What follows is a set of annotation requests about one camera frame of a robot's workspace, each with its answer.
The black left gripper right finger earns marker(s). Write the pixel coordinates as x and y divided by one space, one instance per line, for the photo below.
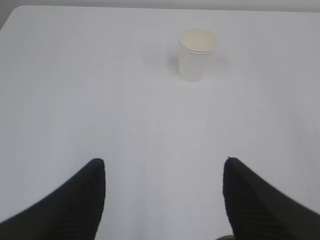
258 211

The white paper cup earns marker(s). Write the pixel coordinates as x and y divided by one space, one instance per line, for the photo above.
196 47

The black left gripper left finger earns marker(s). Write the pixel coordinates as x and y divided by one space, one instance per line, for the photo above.
71 212

